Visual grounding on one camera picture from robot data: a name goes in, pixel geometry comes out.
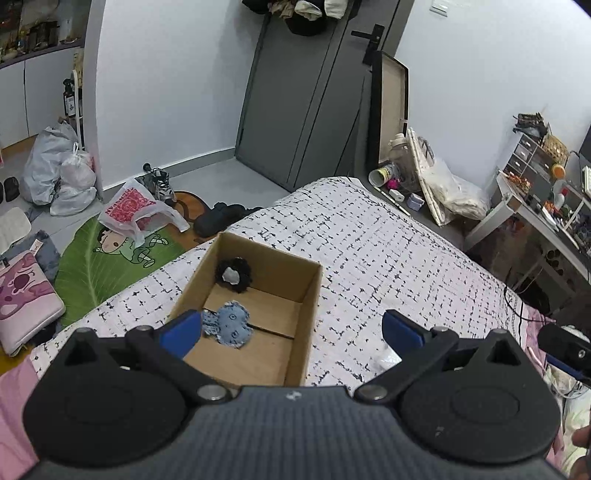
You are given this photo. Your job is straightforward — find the white narrow rack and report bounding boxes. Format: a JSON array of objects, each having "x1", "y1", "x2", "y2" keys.
[{"x1": 69, "y1": 51, "x2": 86, "y2": 151}]

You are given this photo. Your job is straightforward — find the blue-grey fluffy rug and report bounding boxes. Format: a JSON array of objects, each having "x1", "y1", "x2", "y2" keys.
[{"x1": 0, "y1": 229, "x2": 63, "y2": 284}]

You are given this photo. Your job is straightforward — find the white built-in cabinet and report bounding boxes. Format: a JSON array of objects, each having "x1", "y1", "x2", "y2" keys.
[{"x1": 0, "y1": 0, "x2": 86, "y2": 148}]

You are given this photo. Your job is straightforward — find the clear water bottle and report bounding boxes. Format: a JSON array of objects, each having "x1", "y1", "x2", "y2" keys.
[{"x1": 388, "y1": 133, "x2": 419, "y2": 185}]

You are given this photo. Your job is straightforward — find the tied white garbage bag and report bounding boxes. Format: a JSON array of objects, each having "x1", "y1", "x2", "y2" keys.
[{"x1": 60, "y1": 143, "x2": 98, "y2": 195}]

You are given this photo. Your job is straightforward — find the grey white sneaker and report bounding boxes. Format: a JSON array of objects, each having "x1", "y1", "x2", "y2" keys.
[{"x1": 136, "y1": 162, "x2": 178, "y2": 206}]

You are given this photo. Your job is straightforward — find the large white stuffed bag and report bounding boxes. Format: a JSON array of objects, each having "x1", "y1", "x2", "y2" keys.
[{"x1": 406, "y1": 127, "x2": 490, "y2": 227}]

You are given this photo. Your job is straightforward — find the brown cardboard box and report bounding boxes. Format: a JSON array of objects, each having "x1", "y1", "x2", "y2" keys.
[{"x1": 168, "y1": 232, "x2": 322, "y2": 387}]

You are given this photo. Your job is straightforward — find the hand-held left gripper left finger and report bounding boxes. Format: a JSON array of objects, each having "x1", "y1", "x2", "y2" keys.
[{"x1": 60, "y1": 310, "x2": 232, "y2": 406}]

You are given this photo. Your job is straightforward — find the large grey-white garbage bag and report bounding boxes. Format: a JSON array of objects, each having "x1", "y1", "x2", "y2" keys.
[{"x1": 21, "y1": 122, "x2": 79, "y2": 206}]

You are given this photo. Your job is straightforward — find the white black-patterned bed cover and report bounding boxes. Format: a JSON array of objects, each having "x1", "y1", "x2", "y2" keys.
[{"x1": 30, "y1": 176, "x2": 525, "y2": 393}]

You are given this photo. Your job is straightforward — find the pink patterned cushion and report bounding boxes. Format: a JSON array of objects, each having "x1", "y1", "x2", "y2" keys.
[{"x1": 0, "y1": 251, "x2": 66, "y2": 356}]

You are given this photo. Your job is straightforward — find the orange round floor mat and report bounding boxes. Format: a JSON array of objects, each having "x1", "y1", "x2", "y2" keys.
[{"x1": 173, "y1": 190, "x2": 213, "y2": 245}]

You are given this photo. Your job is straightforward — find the printed paper cup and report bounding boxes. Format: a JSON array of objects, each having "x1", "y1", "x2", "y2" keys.
[{"x1": 368, "y1": 164, "x2": 398, "y2": 186}]

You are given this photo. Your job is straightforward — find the green leaf-shaped cartoon rug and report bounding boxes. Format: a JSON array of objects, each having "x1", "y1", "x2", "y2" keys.
[{"x1": 54, "y1": 215, "x2": 188, "y2": 328}]

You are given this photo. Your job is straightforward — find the woven basket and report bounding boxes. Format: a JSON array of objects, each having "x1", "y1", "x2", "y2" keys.
[{"x1": 541, "y1": 134, "x2": 570, "y2": 166}]

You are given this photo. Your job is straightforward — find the grey small drawer unit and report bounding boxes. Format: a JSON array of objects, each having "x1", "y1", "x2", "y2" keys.
[{"x1": 508, "y1": 131, "x2": 552, "y2": 178}]

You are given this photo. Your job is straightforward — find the black-framed brown board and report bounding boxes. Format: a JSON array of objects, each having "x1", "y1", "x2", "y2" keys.
[{"x1": 367, "y1": 51, "x2": 410, "y2": 174}]

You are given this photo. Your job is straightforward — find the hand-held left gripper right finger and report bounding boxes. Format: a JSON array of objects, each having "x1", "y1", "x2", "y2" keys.
[{"x1": 355, "y1": 310, "x2": 532, "y2": 407}]

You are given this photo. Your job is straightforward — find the white quilted mat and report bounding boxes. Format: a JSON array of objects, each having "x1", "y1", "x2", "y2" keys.
[{"x1": 0, "y1": 207, "x2": 32, "y2": 254}]

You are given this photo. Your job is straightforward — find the pink bed sheet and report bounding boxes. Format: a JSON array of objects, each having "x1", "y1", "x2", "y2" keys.
[{"x1": 0, "y1": 305, "x2": 566, "y2": 467}]

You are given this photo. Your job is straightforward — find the black door handle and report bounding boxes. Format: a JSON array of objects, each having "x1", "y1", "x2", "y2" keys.
[{"x1": 351, "y1": 25, "x2": 385, "y2": 65}]

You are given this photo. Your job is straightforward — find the black slippers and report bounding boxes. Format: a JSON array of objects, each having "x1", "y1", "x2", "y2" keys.
[{"x1": 193, "y1": 202, "x2": 264, "y2": 238}]

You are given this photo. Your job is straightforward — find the grey door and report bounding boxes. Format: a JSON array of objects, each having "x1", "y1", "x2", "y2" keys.
[{"x1": 235, "y1": 0, "x2": 416, "y2": 192}]

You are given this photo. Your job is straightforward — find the blue denim soft toy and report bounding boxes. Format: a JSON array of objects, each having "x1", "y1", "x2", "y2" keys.
[{"x1": 201, "y1": 301, "x2": 254, "y2": 349}]

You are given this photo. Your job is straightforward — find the dark spray bottle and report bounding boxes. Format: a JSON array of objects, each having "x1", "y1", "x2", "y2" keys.
[{"x1": 62, "y1": 79, "x2": 77, "y2": 118}]

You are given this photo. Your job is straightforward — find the long pale ruler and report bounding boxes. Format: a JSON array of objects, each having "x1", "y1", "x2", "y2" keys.
[{"x1": 378, "y1": 186, "x2": 411, "y2": 217}]

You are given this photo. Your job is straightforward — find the white desk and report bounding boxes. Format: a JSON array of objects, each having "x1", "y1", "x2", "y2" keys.
[{"x1": 464, "y1": 173, "x2": 591, "y2": 282}]

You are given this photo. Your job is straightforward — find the person's right hand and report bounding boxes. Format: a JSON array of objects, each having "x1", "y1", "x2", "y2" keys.
[{"x1": 571, "y1": 425, "x2": 591, "y2": 480}]

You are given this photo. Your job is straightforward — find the black fuzzy scrunchie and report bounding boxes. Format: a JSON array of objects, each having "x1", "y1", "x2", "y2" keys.
[{"x1": 215, "y1": 257, "x2": 254, "y2": 295}]

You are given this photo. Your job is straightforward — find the white red-print plastic bag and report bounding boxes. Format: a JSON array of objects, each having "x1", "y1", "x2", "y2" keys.
[{"x1": 98, "y1": 179, "x2": 191, "y2": 245}]

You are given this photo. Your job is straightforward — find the small white garbage bag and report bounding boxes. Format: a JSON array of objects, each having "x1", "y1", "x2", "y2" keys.
[{"x1": 50, "y1": 185, "x2": 98, "y2": 217}]

